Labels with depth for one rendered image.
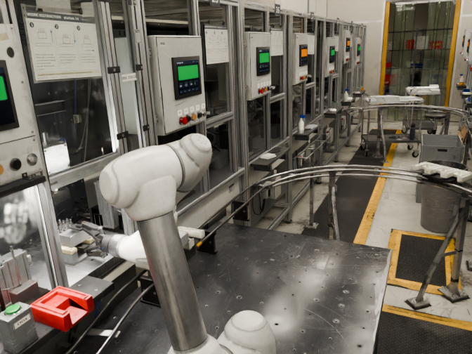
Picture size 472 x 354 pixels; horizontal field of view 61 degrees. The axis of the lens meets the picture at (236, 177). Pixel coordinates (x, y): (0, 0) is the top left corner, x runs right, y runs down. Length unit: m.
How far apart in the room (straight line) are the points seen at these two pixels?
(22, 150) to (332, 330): 1.28
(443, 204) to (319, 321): 2.58
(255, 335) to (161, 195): 0.50
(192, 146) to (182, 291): 0.39
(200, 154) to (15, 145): 0.60
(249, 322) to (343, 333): 0.52
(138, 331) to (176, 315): 0.63
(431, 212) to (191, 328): 3.29
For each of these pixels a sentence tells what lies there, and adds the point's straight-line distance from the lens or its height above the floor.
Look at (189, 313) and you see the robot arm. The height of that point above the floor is 1.07.
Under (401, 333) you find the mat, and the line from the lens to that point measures 2.83.
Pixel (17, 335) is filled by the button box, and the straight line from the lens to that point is 1.40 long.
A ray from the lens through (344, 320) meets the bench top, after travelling 1.75.
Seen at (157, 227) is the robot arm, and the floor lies 1.30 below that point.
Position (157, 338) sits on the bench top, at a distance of 1.69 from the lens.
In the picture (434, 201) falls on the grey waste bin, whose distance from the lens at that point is 4.09.
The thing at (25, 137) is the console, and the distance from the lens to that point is 1.43.
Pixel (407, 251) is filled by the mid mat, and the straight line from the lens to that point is 3.76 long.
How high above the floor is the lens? 1.74
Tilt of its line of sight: 18 degrees down
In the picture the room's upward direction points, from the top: 2 degrees counter-clockwise
